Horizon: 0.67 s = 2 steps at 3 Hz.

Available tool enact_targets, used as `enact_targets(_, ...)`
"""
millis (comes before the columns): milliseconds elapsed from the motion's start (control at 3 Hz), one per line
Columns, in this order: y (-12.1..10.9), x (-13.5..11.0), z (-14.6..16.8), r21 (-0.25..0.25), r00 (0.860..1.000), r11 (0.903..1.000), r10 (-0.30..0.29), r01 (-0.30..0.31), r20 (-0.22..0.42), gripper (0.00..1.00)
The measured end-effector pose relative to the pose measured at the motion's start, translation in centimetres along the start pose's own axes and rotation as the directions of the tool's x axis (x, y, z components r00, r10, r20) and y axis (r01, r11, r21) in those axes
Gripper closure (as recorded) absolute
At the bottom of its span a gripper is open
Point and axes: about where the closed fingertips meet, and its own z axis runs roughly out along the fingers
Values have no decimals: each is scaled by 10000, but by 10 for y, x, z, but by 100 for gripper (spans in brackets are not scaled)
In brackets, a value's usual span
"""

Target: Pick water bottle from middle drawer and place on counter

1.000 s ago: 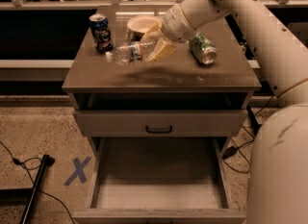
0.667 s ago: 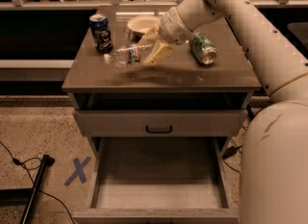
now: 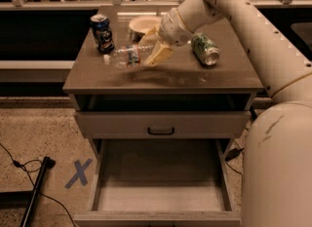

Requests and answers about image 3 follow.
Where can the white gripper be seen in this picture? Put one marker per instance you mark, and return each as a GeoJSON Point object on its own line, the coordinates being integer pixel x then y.
{"type": "Point", "coordinates": [173, 29]}

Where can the clear plastic water bottle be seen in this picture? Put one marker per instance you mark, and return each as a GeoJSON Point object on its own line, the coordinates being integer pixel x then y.
{"type": "Point", "coordinates": [128, 56]}

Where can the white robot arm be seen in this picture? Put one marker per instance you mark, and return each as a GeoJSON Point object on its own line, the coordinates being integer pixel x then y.
{"type": "Point", "coordinates": [277, 177]}

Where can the grey drawer cabinet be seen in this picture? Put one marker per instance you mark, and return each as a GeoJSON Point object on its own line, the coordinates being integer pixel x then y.
{"type": "Point", "coordinates": [180, 84]}

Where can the open middle drawer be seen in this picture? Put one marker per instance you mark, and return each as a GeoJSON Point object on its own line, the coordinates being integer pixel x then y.
{"type": "Point", "coordinates": [160, 183]}

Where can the white paper bowl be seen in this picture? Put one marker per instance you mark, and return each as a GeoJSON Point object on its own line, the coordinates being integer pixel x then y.
{"type": "Point", "coordinates": [141, 24]}

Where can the green soda can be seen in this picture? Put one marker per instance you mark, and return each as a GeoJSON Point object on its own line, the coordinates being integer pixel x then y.
{"type": "Point", "coordinates": [205, 49]}

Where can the blue pepsi can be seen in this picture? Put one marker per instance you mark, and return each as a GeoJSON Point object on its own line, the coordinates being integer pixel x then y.
{"type": "Point", "coordinates": [100, 25]}

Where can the blue tape cross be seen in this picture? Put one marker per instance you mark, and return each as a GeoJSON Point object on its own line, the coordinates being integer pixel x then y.
{"type": "Point", "coordinates": [79, 175]}

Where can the black tripod leg left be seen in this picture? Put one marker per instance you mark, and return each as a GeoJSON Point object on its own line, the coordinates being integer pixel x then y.
{"type": "Point", "coordinates": [46, 164]}

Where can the closed top drawer with handle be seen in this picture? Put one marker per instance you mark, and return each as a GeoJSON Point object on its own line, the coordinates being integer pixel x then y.
{"type": "Point", "coordinates": [139, 125]}

